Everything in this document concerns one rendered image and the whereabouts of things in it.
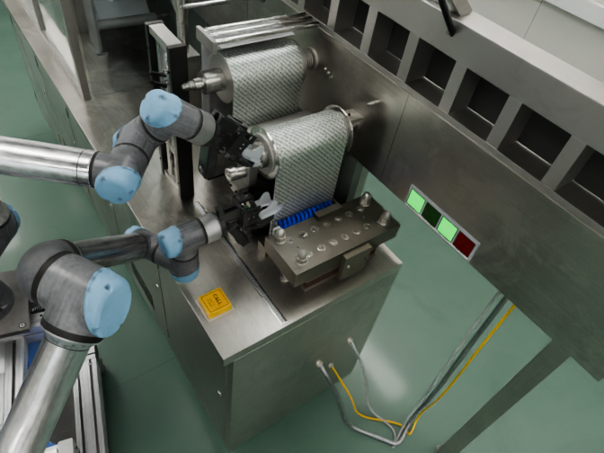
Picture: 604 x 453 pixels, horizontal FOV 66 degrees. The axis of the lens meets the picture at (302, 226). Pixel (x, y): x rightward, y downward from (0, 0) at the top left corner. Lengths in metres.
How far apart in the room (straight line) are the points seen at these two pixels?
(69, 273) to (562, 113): 0.98
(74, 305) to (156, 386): 1.36
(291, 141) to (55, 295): 0.67
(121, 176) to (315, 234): 0.64
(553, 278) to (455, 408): 1.34
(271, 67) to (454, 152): 0.56
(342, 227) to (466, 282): 1.54
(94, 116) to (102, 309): 1.24
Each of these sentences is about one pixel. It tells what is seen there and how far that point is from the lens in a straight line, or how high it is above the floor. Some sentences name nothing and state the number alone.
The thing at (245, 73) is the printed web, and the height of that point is 1.38.
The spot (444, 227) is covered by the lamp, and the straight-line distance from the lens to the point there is 1.31.
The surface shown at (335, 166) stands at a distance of 1.40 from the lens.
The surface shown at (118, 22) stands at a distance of 2.06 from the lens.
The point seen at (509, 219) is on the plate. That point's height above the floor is 1.33.
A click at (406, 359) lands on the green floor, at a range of 2.45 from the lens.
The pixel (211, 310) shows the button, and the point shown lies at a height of 0.92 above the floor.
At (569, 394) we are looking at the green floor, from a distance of 2.76.
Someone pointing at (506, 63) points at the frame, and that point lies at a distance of 1.10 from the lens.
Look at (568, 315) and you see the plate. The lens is 1.22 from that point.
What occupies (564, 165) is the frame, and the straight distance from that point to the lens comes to 1.08.
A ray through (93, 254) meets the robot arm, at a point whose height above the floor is 1.19.
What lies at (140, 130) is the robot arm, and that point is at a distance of 1.05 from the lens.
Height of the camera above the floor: 2.04
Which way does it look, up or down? 47 degrees down
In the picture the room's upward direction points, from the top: 11 degrees clockwise
